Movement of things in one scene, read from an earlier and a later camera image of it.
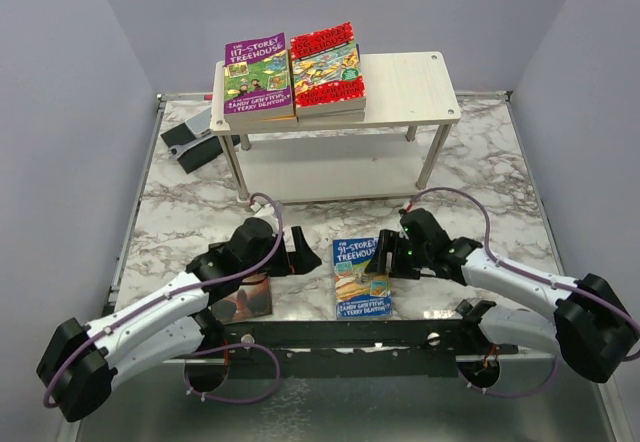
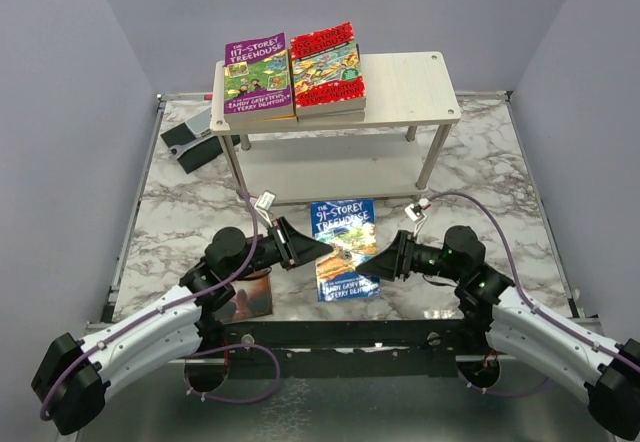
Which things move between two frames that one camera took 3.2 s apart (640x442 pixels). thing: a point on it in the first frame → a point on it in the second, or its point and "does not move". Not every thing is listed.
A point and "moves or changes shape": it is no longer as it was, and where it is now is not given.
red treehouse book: x=327 y=76 does not move
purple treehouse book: x=256 y=78 does not move
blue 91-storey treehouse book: x=360 y=295 moves or changes shape
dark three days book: x=250 y=300 does not move
